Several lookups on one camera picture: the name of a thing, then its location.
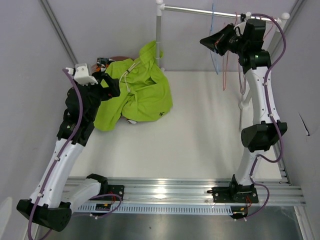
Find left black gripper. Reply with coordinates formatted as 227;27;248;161
80;73;120;122

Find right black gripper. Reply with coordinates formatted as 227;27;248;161
200;23;248;57

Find light blue hanger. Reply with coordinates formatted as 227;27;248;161
208;2;221;75

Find pink hanger with black shorts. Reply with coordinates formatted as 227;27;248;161
221;12;240;91

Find camouflage patterned shorts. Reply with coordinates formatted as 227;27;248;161
96;57;140;125

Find lime green shorts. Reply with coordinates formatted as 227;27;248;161
94;41;173;132

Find pink hanger with navy shorts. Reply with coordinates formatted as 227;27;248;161
237;62;247;96

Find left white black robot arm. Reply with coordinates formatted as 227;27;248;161
16;73;121;236

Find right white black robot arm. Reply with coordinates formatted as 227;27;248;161
199;18;288;202

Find translucent pink plastic basket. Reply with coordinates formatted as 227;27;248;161
91;56;131;73

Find white metal clothes rack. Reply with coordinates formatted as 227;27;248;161
155;0;291;130

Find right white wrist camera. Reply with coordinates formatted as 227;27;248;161
233;11;260;34

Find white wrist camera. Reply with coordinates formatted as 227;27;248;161
64;63;98;86
233;11;260;34

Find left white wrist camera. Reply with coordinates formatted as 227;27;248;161
64;63;98;86

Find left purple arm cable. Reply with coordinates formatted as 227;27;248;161
27;68;123;240

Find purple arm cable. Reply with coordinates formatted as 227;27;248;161
27;68;123;240
246;12;287;221

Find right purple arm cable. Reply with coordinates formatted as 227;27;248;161
246;12;287;221

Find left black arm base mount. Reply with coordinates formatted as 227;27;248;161
79;184;125;202

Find aluminium extrusion rail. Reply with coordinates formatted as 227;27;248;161
33;177;306;207

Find grey slotted cable duct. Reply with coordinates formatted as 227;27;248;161
75;202;233;216

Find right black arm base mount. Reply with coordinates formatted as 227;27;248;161
206;175;259;204

